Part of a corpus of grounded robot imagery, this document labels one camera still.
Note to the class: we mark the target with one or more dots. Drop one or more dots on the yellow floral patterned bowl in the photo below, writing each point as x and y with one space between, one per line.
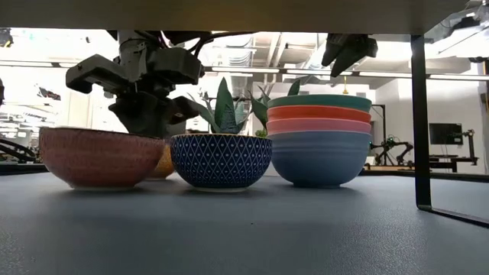
164 166

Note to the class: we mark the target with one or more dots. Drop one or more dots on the dark background desk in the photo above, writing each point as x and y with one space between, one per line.
443 158

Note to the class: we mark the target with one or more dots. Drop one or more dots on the red patterned bowl blue interior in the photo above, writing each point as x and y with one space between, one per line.
99 160

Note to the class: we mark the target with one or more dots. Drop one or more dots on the black rectangular door frame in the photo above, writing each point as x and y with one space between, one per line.
384 126

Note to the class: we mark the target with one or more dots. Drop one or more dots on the small green background plant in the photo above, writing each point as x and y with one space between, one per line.
261 133

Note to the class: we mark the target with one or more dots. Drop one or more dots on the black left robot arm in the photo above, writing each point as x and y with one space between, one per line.
131 49

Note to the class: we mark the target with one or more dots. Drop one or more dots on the black ceiling-mounted device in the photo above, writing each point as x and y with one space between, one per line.
4 38

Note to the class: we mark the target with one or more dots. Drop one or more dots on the plain teal bowl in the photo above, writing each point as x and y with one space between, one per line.
319 101

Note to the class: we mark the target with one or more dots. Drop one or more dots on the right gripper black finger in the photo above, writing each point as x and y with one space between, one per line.
331 47
345 57

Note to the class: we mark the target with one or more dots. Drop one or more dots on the plain pink bowl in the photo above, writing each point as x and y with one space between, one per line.
319 125

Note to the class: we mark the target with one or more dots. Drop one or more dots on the silver ceiling duct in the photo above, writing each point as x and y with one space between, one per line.
237 57

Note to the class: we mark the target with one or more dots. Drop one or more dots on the wooden board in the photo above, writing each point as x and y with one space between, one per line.
229 15

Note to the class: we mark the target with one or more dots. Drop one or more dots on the black wall monitor screen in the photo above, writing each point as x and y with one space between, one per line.
445 133

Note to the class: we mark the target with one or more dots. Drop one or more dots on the plain orange bowl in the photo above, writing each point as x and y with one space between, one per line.
319 113

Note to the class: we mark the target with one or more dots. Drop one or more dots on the dark blue diamond patterned bowl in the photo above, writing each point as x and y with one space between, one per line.
221 162

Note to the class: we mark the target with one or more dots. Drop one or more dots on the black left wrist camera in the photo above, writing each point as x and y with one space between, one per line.
95 72

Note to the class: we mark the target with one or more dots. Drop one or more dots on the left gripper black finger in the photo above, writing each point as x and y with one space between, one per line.
141 114
185 109

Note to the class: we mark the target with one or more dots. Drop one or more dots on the black background robot arm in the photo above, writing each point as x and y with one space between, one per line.
389 147

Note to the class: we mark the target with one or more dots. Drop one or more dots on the yellow hanging pendant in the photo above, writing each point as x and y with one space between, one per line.
345 89

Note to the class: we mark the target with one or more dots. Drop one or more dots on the white round pillar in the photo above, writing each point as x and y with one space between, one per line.
78 110

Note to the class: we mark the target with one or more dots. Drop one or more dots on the snake plant in white pot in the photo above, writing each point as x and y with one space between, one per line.
225 110
260 110

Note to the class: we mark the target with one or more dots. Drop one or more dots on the plain blue-grey bowl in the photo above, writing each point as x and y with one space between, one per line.
319 160

